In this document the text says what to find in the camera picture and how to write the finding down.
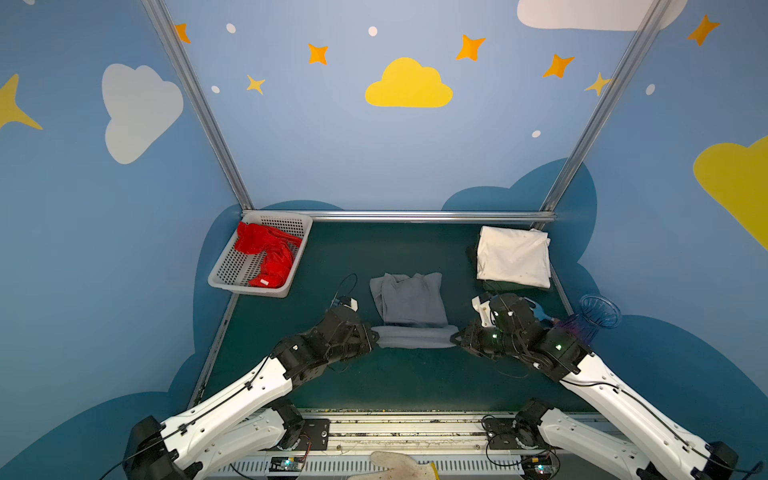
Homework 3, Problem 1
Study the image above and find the grey t shirt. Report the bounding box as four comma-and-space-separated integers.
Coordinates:
369, 272, 458, 349

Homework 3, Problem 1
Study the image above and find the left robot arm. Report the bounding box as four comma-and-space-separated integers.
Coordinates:
120, 305, 379, 479

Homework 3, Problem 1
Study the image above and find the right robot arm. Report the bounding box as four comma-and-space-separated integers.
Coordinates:
451, 293, 738, 479

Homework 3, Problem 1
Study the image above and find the folded dark green shirt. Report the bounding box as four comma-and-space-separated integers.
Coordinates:
479, 280, 549, 294

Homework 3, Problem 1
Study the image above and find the folded white t shirt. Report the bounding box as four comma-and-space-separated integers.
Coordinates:
476, 226, 551, 289

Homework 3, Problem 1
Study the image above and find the red t shirt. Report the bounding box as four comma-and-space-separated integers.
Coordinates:
235, 222, 302, 289

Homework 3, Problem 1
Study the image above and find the right circuit board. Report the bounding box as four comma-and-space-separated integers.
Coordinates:
520, 455, 555, 480

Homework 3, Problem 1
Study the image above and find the circuit board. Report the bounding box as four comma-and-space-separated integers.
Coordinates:
520, 455, 555, 480
268, 457, 305, 475

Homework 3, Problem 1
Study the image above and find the white work glove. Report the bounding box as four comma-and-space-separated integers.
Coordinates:
349, 451, 440, 480

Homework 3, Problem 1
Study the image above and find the left circuit board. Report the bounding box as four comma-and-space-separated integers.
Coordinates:
268, 457, 305, 475

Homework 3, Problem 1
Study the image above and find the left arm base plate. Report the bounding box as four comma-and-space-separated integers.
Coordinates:
285, 418, 330, 451

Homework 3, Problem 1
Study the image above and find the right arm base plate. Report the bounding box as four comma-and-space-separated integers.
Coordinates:
481, 416, 541, 450

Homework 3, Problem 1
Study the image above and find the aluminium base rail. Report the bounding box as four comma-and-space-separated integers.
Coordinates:
146, 411, 667, 480

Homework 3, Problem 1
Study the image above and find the horizontal aluminium frame bar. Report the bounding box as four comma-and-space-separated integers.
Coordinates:
241, 209, 556, 224

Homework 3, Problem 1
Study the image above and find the right aluminium frame post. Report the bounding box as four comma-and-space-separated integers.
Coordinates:
540, 0, 672, 223

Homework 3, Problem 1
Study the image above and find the aluminium frame post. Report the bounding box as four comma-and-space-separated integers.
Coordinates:
540, 0, 672, 223
141, 0, 253, 210

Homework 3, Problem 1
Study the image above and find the left aluminium frame post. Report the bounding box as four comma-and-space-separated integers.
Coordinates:
141, 0, 253, 210

